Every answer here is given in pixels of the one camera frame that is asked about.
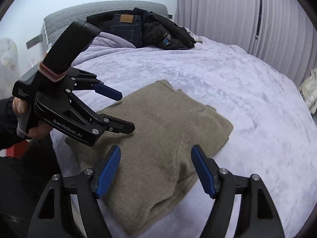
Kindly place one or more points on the lavender quilt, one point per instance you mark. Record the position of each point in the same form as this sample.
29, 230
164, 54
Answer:
109, 43

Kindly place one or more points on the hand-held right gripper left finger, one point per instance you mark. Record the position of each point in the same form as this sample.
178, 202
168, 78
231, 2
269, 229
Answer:
107, 176

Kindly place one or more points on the small beige cloth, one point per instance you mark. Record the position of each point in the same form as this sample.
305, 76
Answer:
197, 38

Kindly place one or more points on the white pleated curtains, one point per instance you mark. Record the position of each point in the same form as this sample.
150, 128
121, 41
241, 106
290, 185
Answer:
223, 17

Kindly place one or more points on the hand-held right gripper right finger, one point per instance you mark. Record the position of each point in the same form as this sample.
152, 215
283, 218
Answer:
204, 173

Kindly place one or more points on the olive knit sweater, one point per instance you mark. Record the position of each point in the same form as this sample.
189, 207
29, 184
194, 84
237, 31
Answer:
161, 129

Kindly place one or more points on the person's left forearm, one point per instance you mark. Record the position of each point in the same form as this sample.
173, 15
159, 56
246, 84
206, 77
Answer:
6, 129

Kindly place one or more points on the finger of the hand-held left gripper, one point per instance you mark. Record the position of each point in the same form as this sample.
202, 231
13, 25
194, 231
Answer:
109, 91
118, 126

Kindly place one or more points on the white puffer jacket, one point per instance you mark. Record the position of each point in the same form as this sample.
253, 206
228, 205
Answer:
310, 89

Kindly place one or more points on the grey quilted headboard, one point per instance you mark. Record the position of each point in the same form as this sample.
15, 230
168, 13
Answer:
74, 12

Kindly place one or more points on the floral printed fabric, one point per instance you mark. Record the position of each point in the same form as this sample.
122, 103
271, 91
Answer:
7, 62

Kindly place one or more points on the person's left hand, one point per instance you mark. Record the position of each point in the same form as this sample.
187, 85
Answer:
19, 105

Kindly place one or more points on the pink elastic band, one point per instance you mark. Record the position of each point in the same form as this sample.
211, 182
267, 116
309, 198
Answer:
50, 73

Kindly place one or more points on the dark blue jeans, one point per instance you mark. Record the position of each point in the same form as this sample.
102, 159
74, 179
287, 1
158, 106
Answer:
123, 32

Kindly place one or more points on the pile of dark clothes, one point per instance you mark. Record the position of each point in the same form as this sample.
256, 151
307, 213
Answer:
158, 32

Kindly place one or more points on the lavender fleece blanket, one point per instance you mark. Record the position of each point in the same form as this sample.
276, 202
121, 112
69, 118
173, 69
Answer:
223, 79

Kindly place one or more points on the person's dark pants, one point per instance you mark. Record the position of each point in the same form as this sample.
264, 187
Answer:
24, 178

